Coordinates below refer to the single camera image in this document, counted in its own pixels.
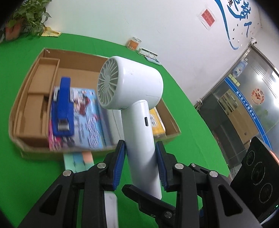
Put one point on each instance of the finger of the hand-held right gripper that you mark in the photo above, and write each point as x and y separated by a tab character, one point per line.
144	198

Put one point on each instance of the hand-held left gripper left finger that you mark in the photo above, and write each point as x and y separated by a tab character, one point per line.
119	166

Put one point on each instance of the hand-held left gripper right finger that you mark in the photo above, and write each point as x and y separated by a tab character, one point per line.
160	166

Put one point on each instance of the white hair dryer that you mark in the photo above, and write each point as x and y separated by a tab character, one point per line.
139	133

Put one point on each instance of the brown cardboard box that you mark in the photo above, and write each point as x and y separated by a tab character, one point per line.
42	76

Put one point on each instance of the white curved plastic device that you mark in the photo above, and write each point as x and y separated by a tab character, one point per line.
111	211

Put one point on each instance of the pastel puzzle cube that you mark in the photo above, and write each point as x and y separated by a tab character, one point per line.
77	161

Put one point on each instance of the yellow printed box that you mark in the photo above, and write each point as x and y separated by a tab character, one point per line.
157	123

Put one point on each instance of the colourful picture book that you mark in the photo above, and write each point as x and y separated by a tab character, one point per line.
87	123

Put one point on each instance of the glass door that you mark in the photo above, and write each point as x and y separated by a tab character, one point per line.
248	114

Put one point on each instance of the blue stapler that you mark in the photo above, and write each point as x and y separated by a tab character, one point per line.
63	104

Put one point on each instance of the white desk organiser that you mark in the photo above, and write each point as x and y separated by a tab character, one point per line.
149	53

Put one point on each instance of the orange glass jar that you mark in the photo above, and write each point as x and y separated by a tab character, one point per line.
133	44

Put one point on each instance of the yellow paper packet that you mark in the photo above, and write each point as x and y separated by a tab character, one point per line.
50	32

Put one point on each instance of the red paper notice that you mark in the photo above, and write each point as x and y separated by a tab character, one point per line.
207	17

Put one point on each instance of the green potted plant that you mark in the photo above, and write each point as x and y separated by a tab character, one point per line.
30	14

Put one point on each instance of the white security camera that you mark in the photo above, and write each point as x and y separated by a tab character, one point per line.
253	41

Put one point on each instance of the blue wall decal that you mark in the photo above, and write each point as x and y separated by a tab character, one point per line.
221	7

